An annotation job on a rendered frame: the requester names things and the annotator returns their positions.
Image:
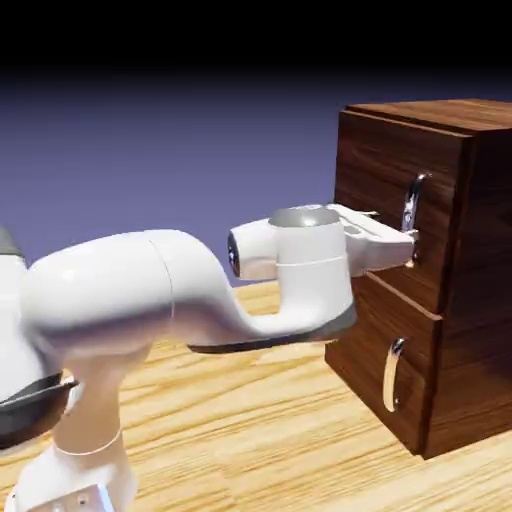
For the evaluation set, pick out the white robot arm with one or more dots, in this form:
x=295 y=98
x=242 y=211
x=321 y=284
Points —
x=120 y=276

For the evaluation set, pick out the dark wood cabinet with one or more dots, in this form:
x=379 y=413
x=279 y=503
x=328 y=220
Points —
x=476 y=280

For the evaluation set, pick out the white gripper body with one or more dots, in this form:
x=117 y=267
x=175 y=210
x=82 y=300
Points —
x=384 y=247

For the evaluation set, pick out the dark wood cabinet door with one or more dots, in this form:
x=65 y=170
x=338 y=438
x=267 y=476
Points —
x=384 y=168
x=384 y=332

